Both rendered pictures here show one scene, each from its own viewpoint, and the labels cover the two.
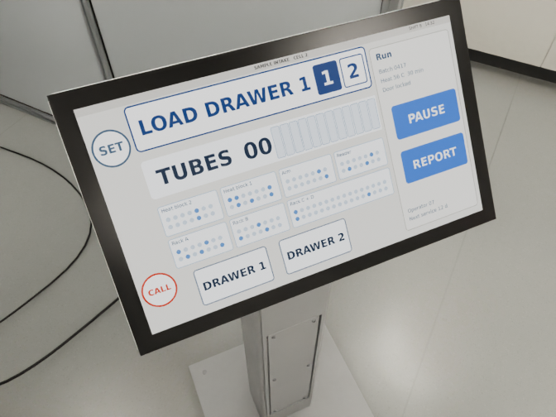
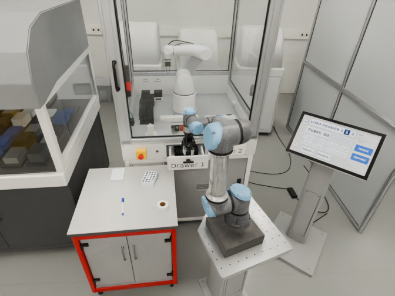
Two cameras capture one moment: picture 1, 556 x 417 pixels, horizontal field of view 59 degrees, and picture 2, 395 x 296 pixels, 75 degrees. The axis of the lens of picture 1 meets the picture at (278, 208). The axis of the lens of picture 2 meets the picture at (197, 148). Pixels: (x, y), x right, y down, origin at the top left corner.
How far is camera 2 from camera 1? 1.44 m
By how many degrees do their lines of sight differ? 44
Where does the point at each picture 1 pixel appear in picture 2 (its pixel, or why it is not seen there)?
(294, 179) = (328, 143)
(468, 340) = (372, 285)
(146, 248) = (298, 137)
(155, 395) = (267, 209)
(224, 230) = (311, 143)
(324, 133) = (339, 140)
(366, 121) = (349, 143)
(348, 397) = (314, 252)
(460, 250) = not seen: outside the picture
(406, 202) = (347, 161)
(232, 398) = (284, 224)
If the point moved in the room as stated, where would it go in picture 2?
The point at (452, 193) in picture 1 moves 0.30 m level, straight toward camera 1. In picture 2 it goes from (359, 167) to (312, 167)
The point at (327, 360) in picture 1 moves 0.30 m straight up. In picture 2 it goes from (317, 242) to (328, 219)
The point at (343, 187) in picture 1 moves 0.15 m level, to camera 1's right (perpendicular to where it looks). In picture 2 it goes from (336, 150) to (358, 162)
